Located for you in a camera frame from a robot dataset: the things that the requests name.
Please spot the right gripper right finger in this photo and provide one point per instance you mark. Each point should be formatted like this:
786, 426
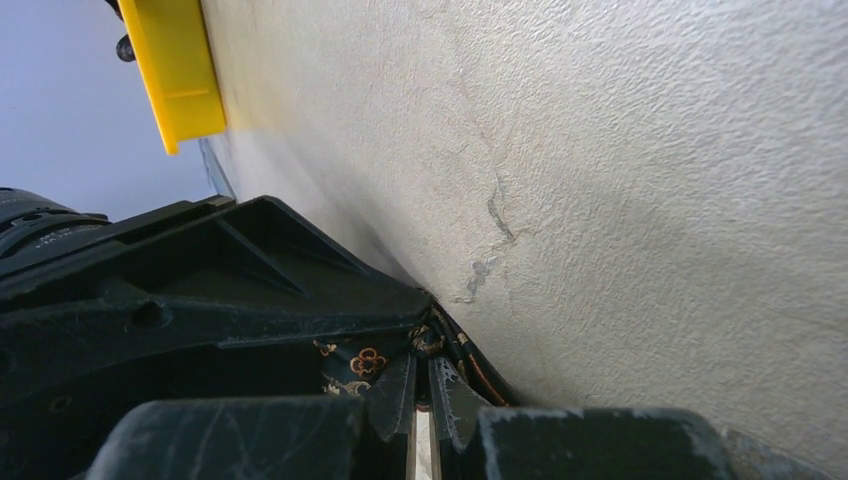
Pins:
475, 440

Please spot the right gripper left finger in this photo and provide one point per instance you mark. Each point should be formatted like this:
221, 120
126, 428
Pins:
292, 437

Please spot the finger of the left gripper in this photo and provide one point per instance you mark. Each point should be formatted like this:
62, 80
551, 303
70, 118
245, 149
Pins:
80, 293

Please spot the dark brown patterned tie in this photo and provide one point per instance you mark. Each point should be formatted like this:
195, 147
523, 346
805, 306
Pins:
352, 365

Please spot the yellow plastic bin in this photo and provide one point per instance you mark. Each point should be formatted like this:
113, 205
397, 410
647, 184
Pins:
172, 51

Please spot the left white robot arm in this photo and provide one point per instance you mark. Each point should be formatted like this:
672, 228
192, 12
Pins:
80, 293

